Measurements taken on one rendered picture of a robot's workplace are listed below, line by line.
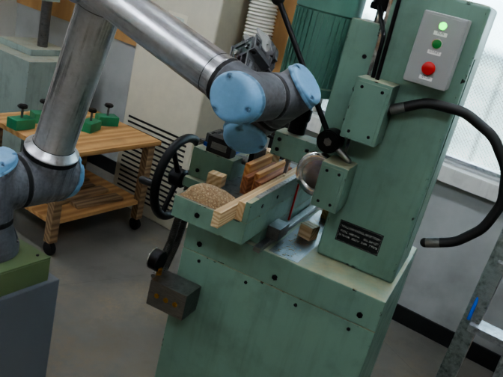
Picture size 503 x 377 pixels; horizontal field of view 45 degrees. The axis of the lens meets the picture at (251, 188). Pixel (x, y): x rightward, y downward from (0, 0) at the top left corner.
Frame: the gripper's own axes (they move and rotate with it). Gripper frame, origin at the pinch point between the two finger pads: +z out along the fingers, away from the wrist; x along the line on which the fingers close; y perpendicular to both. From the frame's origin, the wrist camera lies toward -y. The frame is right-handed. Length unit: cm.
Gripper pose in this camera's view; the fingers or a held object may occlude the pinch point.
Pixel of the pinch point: (263, 39)
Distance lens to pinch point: 151.2
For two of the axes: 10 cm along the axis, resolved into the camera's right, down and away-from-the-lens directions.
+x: -8.3, 2.9, 4.7
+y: -5.5, -5.7, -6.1
